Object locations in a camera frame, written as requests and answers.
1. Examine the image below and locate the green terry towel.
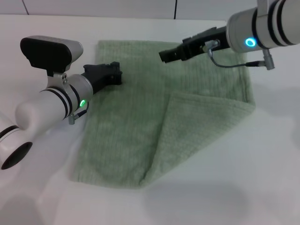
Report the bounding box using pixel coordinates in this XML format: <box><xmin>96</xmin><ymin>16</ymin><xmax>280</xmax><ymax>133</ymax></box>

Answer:
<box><xmin>70</xmin><ymin>40</ymin><xmax>256</xmax><ymax>188</ymax></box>

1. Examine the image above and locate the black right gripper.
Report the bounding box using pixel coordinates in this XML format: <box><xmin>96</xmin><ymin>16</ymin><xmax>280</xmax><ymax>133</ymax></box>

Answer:
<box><xmin>158</xmin><ymin>27</ymin><xmax>227</xmax><ymax>63</ymax></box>

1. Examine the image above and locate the left wrist camera black silver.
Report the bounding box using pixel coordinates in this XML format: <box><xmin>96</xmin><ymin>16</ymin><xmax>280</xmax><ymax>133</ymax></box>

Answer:
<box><xmin>20</xmin><ymin>35</ymin><xmax>84</xmax><ymax>77</ymax></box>

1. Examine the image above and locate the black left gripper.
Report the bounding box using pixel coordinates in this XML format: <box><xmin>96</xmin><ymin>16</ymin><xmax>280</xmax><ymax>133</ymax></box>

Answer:
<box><xmin>81</xmin><ymin>61</ymin><xmax>123</xmax><ymax>94</ymax></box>

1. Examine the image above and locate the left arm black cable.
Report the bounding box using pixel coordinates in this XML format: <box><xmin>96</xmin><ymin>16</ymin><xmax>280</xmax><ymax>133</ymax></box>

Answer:
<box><xmin>68</xmin><ymin>103</ymin><xmax>90</xmax><ymax>125</ymax></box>

